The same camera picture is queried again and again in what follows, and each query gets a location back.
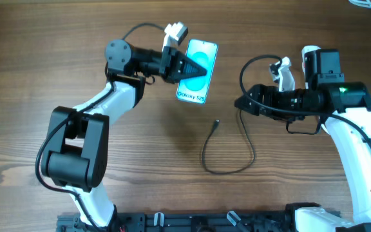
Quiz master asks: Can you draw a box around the black USB charging cable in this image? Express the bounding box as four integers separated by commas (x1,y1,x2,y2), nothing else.
201,109,256,175

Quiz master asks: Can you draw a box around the black left camera cable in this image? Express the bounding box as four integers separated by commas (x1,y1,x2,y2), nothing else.
34,22,173,232

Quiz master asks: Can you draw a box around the black right camera cable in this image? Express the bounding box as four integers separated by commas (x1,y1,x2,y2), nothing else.
238,54,371,207

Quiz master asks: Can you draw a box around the black camera cable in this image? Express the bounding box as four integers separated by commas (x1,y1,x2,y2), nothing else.
238,54,371,207
34,22,173,232

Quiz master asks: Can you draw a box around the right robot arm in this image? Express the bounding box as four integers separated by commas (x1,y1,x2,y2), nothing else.
234,46,371,231

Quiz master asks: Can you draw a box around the white power strip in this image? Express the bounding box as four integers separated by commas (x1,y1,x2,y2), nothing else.
301,45,321,89

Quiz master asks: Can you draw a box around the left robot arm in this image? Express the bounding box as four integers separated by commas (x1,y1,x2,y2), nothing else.
35,39,211,231

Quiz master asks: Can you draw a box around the teal screen Galaxy smartphone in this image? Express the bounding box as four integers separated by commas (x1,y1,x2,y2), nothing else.
176,39,218,104

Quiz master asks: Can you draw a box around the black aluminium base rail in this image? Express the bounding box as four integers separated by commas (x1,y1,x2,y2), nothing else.
55,211,341,232

